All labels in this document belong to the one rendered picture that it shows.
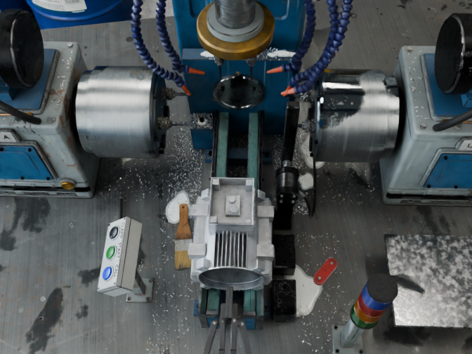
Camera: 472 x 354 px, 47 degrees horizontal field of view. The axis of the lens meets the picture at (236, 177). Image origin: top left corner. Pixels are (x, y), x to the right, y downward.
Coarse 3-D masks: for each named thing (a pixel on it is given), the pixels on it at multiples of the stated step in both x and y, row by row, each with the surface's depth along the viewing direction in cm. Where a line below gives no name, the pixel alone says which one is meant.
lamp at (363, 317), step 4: (356, 304) 113; (356, 308) 113; (356, 312) 114; (360, 312) 111; (360, 316) 112; (364, 316) 111; (368, 316) 110; (380, 316) 110; (364, 320) 113; (368, 320) 112; (372, 320) 112; (376, 320) 113
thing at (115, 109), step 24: (96, 72) 139; (120, 72) 139; (144, 72) 139; (96, 96) 135; (120, 96) 135; (144, 96) 135; (168, 96) 146; (96, 120) 136; (120, 120) 135; (144, 120) 135; (168, 120) 142; (96, 144) 139; (120, 144) 139; (144, 144) 139
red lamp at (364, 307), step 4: (360, 296) 109; (360, 300) 109; (360, 304) 109; (364, 304) 107; (360, 308) 110; (364, 308) 109; (368, 308) 107; (364, 312) 110; (368, 312) 108; (372, 312) 107; (376, 312) 107; (380, 312) 107; (384, 312) 109; (372, 316) 109; (376, 316) 109
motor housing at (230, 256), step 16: (256, 208) 128; (256, 224) 126; (208, 240) 124; (224, 240) 122; (240, 240) 122; (256, 240) 124; (208, 256) 122; (224, 256) 120; (240, 256) 120; (256, 256) 122; (192, 272) 123; (208, 272) 131; (224, 272) 134; (240, 272) 133; (224, 288) 132; (240, 288) 131
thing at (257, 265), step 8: (208, 192) 128; (256, 192) 128; (264, 192) 129; (208, 200) 130; (256, 200) 129; (264, 200) 129; (200, 264) 120; (208, 264) 120; (256, 264) 119; (264, 264) 120; (256, 272) 120; (208, 288) 131; (256, 288) 130
